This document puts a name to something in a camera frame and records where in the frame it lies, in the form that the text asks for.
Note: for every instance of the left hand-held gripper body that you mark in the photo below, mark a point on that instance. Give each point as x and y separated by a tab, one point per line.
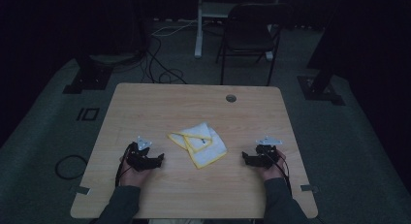
139	159

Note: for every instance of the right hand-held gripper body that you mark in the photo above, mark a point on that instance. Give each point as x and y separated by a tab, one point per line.
265	157

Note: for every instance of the person's right hand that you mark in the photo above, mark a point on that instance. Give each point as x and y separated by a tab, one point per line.
274	172

